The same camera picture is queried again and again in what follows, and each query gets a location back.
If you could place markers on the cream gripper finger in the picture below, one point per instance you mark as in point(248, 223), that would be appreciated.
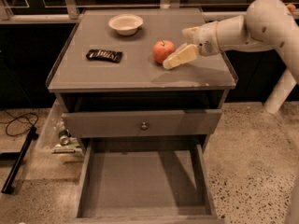
point(191, 33)
point(184, 54)

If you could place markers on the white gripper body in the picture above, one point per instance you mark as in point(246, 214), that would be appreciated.
point(205, 40)

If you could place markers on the red apple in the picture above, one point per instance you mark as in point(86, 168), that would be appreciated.
point(161, 50)

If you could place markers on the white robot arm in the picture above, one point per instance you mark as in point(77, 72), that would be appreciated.
point(252, 160)

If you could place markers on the grey top drawer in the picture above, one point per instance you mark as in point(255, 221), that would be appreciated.
point(127, 123)

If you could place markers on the grey drawer cabinet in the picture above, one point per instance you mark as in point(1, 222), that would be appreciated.
point(137, 82)

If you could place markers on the round metal drawer knob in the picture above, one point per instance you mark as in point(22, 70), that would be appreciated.
point(144, 126)

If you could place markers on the grey open middle drawer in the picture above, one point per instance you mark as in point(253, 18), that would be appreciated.
point(144, 182)

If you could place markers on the white paper bowl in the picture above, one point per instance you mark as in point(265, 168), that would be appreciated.
point(125, 24)

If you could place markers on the black candy bar wrapper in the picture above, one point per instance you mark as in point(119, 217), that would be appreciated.
point(104, 55)

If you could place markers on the small orange object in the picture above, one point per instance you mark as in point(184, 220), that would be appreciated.
point(291, 8)

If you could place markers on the green soda can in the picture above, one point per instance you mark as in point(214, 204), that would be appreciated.
point(64, 137)

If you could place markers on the clear plastic bin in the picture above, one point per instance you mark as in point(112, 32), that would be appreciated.
point(48, 141)

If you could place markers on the black floor stand bar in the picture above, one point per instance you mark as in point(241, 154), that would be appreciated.
point(18, 158)

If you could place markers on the white diagonal post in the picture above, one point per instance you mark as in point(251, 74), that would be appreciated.
point(280, 93)

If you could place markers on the metal window rail frame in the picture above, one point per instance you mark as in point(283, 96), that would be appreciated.
point(124, 10)

